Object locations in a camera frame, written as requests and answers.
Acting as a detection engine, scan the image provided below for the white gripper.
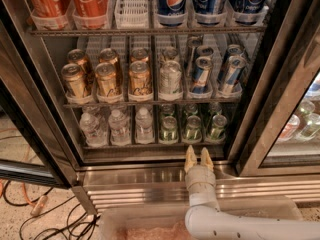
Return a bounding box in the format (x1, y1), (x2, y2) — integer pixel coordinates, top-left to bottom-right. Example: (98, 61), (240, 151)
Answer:
(184, 145), (216, 196)

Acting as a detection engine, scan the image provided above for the green can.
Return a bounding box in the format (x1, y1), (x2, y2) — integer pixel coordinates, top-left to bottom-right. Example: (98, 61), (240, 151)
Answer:
(183, 115), (202, 142)
(207, 115), (227, 141)
(160, 116), (178, 144)

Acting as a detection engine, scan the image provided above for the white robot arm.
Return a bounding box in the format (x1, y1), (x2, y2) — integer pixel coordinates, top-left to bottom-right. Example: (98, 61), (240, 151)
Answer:
(184, 145), (320, 240)

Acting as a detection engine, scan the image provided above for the glass fridge door right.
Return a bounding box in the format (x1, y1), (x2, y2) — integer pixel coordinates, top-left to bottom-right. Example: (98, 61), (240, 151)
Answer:
(226, 0), (320, 177)

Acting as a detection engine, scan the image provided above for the glass fridge door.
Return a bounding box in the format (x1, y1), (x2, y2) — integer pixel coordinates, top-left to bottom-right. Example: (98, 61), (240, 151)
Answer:
(0, 80), (68, 189)
(226, 0), (320, 177)

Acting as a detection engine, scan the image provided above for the red bull can front left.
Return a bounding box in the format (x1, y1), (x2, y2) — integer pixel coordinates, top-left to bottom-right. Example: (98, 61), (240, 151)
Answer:
(191, 56), (213, 94)

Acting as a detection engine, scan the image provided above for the red bull can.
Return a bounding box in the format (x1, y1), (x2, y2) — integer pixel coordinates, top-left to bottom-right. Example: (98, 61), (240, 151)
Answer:
(191, 56), (213, 94)
(218, 55), (246, 95)

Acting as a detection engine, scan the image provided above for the silver white can front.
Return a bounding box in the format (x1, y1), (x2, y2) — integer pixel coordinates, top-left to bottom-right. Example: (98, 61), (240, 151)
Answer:
(159, 61), (182, 101)

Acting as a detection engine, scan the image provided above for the gold can front right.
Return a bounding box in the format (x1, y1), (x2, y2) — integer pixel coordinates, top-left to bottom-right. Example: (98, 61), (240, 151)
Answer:
(128, 61), (152, 101)

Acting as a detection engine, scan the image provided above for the gold can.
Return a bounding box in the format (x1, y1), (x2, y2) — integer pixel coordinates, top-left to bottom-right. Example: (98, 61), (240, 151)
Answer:
(128, 61), (152, 101)
(67, 49), (94, 84)
(61, 63), (92, 104)
(95, 62), (121, 98)
(130, 48), (150, 63)
(99, 48), (123, 84)

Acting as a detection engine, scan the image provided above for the red bull can front right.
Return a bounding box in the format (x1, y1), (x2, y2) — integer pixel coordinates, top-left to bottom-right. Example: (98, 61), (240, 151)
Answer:
(218, 55), (246, 95)

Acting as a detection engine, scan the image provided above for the gold can back right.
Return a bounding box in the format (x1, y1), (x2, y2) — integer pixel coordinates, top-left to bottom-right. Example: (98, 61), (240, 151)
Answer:
(130, 48), (150, 63)

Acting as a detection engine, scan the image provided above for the gold can front middle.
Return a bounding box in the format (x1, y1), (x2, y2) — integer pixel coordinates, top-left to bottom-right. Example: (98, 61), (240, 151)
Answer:
(95, 62), (121, 98)

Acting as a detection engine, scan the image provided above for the gold can back middle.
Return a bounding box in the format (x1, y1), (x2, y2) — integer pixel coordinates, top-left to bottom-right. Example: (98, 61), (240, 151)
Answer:
(99, 48), (123, 84)

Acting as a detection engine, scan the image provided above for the gold can front left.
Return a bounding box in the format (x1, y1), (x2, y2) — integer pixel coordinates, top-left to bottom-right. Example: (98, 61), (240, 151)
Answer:
(61, 63), (92, 104)

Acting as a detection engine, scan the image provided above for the gold can back left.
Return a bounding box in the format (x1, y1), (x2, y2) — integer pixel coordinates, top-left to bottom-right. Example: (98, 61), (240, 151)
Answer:
(67, 49), (94, 84)

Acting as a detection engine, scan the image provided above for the pepsi can left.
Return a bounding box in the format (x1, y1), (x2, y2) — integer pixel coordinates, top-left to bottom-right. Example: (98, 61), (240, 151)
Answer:
(157, 0), (186, 26)

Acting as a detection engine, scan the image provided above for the glass fridge door left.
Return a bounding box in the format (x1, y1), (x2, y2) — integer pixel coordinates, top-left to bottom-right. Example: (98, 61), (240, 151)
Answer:
(0, 80), (68, 189)

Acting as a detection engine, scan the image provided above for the coca-cola can right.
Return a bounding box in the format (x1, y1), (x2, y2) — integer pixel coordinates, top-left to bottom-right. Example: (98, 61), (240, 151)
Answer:
(74, 0), (108, 29)

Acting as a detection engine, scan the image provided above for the coca-cola can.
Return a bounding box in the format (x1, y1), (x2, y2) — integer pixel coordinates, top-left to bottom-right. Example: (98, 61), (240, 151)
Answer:
(31, 0), (70, 30)
(74, 0), (108, 29)

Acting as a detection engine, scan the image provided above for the coca-cola can left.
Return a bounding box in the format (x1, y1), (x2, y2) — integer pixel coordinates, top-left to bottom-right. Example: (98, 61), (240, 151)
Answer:
(31, 0), (70, 30)

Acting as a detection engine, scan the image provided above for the water bottle front right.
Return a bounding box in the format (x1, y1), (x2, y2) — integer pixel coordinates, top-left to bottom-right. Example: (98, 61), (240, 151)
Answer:
(135, 107), (154, 144)

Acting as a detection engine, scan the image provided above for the water bottle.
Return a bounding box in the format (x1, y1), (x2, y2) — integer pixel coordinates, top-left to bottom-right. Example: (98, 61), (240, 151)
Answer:
(108, 109), (131, 146)
(135, 107), (154, 144)
(80, 113), (107, 148)

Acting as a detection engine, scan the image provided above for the water bottle front middle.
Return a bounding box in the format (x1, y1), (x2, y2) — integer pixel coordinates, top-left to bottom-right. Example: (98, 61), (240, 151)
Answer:
(108, 109), (131, 146)

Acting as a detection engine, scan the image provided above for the clear bin left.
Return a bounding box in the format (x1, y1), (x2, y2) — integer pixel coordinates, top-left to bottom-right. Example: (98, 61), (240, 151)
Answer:
(99, 203), (196, 240)

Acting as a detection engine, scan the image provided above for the clear bin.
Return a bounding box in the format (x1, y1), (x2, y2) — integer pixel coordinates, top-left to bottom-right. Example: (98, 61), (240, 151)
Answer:
(218, 196), (304, 221)
(99, 203), (196, 240)

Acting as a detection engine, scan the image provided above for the clear bin right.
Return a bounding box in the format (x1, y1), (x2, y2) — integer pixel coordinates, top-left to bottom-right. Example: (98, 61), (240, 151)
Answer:
(218, 196), (304, 221)

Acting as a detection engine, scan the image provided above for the water bottle front left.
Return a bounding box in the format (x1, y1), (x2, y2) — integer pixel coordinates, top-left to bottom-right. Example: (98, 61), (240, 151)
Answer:
(80, 113), (107, 148)

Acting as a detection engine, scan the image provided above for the empty white plastic tray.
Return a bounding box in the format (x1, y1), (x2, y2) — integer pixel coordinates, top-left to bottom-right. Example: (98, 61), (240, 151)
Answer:
(114, 0), (149, 29)

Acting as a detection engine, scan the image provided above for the stainless fridge frame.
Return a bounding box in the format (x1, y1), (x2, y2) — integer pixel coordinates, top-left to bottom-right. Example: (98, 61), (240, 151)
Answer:
(0, 0), (320, 214)

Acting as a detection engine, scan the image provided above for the orange cable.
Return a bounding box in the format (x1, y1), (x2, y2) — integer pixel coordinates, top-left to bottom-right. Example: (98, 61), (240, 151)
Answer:
(0, 127), (36, 208)

